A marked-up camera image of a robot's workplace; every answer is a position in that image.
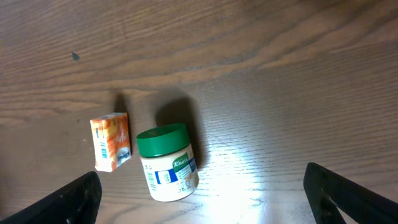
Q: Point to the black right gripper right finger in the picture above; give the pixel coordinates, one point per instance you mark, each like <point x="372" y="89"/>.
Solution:
<point x="329" y="193"/>

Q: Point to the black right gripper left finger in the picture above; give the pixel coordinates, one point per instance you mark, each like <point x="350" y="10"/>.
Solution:
<point x="77" y="202"/>

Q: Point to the small orange white box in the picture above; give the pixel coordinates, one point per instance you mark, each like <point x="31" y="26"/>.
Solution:
<point x="111" y="141"/>

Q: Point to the green lid seasoning jar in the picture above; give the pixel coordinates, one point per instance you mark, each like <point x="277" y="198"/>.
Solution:
<point x="168" y="161"/>

